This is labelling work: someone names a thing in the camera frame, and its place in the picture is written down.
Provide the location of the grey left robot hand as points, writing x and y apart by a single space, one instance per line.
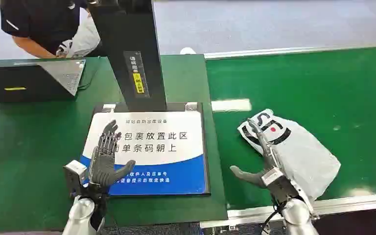
103 167

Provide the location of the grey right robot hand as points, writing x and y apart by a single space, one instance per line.
274 160

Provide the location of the white plastic parcel bag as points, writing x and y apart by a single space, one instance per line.
308 155

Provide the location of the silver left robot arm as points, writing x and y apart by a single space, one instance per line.
79 215

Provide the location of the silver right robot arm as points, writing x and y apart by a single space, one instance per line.
300 217

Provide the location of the scanning platform with blue-white sign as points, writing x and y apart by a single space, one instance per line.
165 152

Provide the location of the green table mat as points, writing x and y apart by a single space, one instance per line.
29 146

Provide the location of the green conveyor belt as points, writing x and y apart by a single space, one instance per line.
304 87

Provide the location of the yellow label on column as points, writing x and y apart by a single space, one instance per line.
139 83

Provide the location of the black box with grey panel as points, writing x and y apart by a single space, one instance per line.
19 81

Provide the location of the white sack held by person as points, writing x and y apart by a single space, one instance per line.
85 39

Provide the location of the black scanner column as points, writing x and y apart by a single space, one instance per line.
126 39

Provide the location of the person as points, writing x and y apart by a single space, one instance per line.
42 22

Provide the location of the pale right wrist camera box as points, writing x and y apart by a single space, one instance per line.
272 176

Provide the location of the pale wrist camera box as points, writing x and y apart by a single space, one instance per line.
74 176
272 176

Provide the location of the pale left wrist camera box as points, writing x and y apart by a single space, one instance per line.
74 176

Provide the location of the aluminium conveyor frame rail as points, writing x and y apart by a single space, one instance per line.
288 51
353 202

